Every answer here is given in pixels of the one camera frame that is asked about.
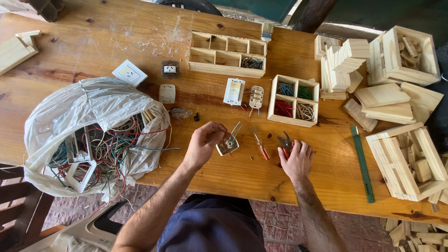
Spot stack of wooden pieces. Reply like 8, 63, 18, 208
314, 35, 371, 102

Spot bundle of blue wires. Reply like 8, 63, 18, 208
276, 83, 295, 97

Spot wooden eight-compartment organizer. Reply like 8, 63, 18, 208
188, 31, 268, 79

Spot bundle of green wires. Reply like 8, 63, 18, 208
297, 86, 314, 101

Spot narrow wooden block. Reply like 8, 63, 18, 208
343, 98, 379, 133

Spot person's blue shorts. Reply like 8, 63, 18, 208
157, 193, 267, 252

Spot small wooden crate with scraps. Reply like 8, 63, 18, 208
366, 25, 441, 87

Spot dark wooden post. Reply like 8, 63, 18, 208
292, 0, 339, 34

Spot small beige cover plate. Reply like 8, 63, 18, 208
158, 84, 176, 104

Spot bundle of beige wires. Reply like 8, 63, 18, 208
296, 103, 316, 122

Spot angled light wooden board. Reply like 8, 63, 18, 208
400, 81, 445, 124

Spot thick light wooden board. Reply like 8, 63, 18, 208
360, 101, 416, 125

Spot wooden four-compartment box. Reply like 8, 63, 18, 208
267, 74, 320, 128

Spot large wooden crate with blocks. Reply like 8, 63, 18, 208
365, 121, 448, 202

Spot red-handled cutting pliers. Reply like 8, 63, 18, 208
277, 132, 295, 160

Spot small clear plastic bag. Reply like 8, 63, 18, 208
169, 107, 193, 120

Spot pile of wood offcuts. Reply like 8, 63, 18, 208
379, 216, 448, 252

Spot bundle of red wires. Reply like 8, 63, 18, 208
274, 100, 294, 118

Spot person's right hand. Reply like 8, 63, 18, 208
277, 140, 315, 181

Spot wooden-handled paint brush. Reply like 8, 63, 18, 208
260, 22, 275, 43

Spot white wall socket plate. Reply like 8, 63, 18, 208
112, 59, 148, 88

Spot green ruler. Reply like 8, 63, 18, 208
350, 125, 376, 204

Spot bundle of mixed wires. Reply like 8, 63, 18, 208
241, 57, 265, 70

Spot wooden corner piece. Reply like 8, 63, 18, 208
0, 30, 43, 77

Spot white plastic bag of wires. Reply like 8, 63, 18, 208
23, 77, 180, 204

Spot orange-handled screwdriver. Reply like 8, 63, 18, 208
249, 126, 270, 161

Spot dark clear socket module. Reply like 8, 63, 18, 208
161, 60, 180, 79

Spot person's left hand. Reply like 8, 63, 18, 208
182, 121, 228, 172

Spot dark wooden chair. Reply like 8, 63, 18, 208
0, 162, 68, 252

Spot wide light wooden board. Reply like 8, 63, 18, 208
354, 83, 402, 109

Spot white plastic chair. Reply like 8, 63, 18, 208
20, 200, 129, 252

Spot white switch plate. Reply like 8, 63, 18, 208
223, 78, 246, 106

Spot beige socket module with wires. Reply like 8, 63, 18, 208
216, 121, 243, 158

